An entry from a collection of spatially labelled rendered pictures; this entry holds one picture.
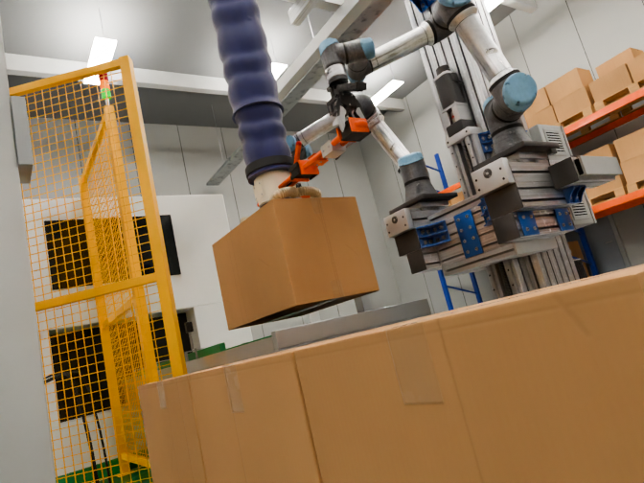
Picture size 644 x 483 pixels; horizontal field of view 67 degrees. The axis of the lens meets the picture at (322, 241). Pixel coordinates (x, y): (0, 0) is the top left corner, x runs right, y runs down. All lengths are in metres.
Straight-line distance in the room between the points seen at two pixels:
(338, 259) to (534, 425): 1.55
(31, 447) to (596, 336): 1.92
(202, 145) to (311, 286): 10.72
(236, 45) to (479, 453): 2.15
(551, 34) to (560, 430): 11.12
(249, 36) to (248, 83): 0.23
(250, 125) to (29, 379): 1.30
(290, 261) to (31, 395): 1.03
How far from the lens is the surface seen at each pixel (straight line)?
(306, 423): 0.62
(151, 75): 10.32
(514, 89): 1.84
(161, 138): 12.11
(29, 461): 2.08
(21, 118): 2.35
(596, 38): 10.93
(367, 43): 1.87
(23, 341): 2.09
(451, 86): 2.26
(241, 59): 2.34
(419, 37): 2.06
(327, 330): 1.68
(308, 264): 1.80
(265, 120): 2.21
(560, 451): 0.38
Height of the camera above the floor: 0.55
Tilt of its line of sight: 11 degrees up
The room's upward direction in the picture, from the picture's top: 14 degrees counter-clockwise
